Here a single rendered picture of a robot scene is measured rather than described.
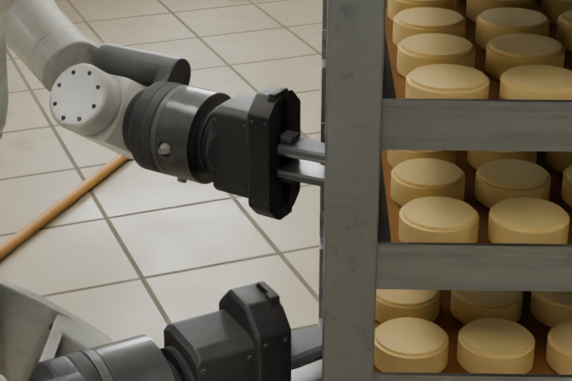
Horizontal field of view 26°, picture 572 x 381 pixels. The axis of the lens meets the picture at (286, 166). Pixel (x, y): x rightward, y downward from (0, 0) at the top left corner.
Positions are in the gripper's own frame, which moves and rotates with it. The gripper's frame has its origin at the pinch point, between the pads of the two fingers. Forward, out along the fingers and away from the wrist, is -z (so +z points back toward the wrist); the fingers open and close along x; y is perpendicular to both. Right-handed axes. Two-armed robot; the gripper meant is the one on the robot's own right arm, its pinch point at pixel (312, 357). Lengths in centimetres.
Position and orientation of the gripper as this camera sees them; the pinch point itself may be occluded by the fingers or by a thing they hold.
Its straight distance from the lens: 82.5
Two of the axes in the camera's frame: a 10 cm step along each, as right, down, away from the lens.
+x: 0.0, -9.2, -4.0
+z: -8.8, 1.9, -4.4
